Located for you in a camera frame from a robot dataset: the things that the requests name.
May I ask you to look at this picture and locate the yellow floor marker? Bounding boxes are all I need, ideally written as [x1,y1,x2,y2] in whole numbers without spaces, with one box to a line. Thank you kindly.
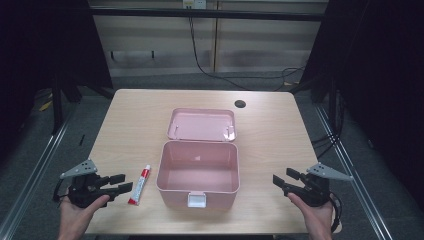
[38,99,55,112]

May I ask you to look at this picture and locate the left hand-held gripper cable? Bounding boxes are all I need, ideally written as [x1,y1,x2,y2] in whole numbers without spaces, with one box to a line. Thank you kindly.
[52,178,72,205]

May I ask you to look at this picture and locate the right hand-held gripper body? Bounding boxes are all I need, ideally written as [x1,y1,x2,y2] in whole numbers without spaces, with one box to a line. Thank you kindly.
[283,162,355,208]

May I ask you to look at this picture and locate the black curtain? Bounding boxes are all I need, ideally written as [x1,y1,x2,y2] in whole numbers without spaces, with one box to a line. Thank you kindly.
[298,0,424,204]
[0,0,114,164]

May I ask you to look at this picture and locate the red and white ointment tube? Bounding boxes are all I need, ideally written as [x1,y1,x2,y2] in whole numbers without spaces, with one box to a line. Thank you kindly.
[127,164,152,206]

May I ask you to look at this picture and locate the right hand-held gripper cable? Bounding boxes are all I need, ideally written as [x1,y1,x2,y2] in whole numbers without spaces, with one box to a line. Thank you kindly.
[327,191,344,235]

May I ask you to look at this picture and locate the pink plastic storage box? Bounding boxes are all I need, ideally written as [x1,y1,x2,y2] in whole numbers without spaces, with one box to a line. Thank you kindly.
[155,139,241,211]

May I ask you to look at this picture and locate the black wall cable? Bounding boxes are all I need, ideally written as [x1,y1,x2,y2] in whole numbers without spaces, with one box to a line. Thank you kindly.
[187,16,306,92]

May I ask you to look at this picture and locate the hand-held gripper cable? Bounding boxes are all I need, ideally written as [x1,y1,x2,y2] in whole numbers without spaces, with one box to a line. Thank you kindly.
[327,191,344,235]
[52,178,72,205]

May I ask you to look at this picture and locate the black floor cables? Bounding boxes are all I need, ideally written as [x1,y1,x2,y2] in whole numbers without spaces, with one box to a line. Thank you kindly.
[310,93,347,160]

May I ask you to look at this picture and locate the person's right hand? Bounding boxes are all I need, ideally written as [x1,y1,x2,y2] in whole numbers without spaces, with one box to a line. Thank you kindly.
[286,192,335,235]

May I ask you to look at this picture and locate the black metal stand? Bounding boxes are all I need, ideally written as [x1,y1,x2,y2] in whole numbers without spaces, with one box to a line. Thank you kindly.
[327,75,338,132]
[50,74,65,136]

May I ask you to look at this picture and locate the metal floor rail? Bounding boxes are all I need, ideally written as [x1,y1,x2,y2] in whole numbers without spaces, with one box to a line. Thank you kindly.
[313,103,396,240]
[0,108,77,240]

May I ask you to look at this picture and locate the black horizontal frame bar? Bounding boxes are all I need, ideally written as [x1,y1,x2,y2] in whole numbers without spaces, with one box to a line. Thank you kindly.
[89,7,330,23]

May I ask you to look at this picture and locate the person's left hand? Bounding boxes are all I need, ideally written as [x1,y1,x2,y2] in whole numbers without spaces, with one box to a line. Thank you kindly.
[58,194,111,235]

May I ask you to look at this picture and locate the pink box lid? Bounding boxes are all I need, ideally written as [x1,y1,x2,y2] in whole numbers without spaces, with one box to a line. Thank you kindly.
[166,106,239,143]

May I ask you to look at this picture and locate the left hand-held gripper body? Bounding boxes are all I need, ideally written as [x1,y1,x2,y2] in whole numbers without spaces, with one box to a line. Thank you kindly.
[59,159,112,209]

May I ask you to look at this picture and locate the white wall socket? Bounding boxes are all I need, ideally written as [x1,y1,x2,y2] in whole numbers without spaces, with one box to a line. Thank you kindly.
[181,0,207,10]

